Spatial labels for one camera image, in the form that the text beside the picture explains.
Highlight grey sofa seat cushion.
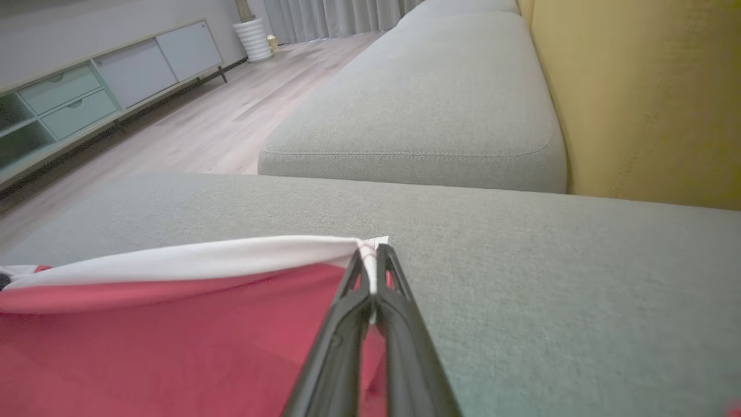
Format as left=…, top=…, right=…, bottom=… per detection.
left=258, top=12, right=569, bottom=193
left=398, top=0, right=520, bottom=27

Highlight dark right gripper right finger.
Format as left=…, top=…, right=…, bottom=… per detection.
left=375, top=243, right=464, bottom=417

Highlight red white polo shirt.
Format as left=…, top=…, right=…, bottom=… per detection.
left=0, top=235, right=406, bottom=417

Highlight white ribbed plant pot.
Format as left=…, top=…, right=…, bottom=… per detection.
left=233, top=17, right=274, bottom=63

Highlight grey sofa seat cushions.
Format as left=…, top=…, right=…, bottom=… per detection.
left=0, top=173, right=741, bottom=417

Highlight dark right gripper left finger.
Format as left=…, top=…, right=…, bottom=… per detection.
left=282, top=246, right=377, bottom=417

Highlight grey pleated curtain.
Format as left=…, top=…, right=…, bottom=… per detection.
left=263, top=0, right=426, bottom=44

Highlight low grey green sideboard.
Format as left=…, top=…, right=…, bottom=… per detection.
left=0, top=19, right=226, bottom=192

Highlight yellow sofa back cushion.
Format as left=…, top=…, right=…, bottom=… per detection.
left=517, top=0, right=741, bottom=210

